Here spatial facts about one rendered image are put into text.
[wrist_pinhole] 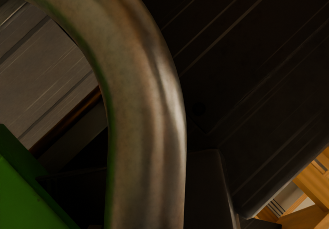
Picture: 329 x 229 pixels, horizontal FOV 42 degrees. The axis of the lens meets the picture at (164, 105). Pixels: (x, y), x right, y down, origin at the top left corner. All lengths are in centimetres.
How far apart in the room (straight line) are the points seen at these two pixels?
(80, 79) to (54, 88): 5
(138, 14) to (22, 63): 47
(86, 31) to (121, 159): 5
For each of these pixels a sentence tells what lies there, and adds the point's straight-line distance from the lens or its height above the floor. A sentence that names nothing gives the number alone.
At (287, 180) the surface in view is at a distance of 25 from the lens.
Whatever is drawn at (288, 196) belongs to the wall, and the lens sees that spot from 944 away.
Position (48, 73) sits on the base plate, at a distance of 68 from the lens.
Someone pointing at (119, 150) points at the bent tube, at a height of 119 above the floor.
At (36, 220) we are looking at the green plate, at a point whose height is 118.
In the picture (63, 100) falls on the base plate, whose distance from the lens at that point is 77.
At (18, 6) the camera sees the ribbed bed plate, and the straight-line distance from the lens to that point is 22.
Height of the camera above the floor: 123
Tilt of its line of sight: 16 degrees down
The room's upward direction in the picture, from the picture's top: 136 degrees clockwise
